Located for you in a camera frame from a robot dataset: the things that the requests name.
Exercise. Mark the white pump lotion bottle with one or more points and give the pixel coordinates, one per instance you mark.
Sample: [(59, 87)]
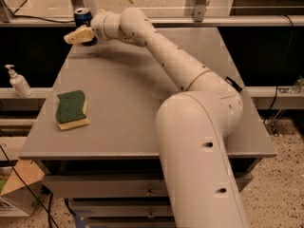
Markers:
[(18, 82)]

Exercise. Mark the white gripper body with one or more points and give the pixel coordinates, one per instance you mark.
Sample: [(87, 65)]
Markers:
[(98, 28)]

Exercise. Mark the grey drawer cabinet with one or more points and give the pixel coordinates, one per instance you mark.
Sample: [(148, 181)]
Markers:
[(124, 88)]

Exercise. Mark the bottom grey drawer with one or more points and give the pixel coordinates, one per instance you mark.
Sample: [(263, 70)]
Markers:
[(131, 223)]

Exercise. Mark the green and yellow sponge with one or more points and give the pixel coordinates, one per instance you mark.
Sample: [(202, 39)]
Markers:
[(71, 110)]

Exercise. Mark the grey drawer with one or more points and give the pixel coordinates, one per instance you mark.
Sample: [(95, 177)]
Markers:
[(121, 208), (131, 223), (107, 186)]

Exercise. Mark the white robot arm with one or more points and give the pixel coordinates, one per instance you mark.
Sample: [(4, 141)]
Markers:
[(191, 125)]

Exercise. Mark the cardboard box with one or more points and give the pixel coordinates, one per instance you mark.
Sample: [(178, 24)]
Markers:
[(19, 196)]

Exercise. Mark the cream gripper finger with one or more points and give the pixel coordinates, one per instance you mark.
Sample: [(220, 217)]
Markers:
[(82, 34)]

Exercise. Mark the black snack bar wrapper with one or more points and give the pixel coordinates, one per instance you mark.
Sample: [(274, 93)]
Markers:
[(233, 84)]

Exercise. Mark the blue pepsi can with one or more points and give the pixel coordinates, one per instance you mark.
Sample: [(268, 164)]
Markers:
[(83, 16)]

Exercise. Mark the top grey drawer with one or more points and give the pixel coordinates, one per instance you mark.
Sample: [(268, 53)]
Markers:
[(107, 186)]

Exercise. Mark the middle grey drawer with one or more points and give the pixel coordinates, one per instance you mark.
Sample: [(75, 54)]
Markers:
[(121, 208)]

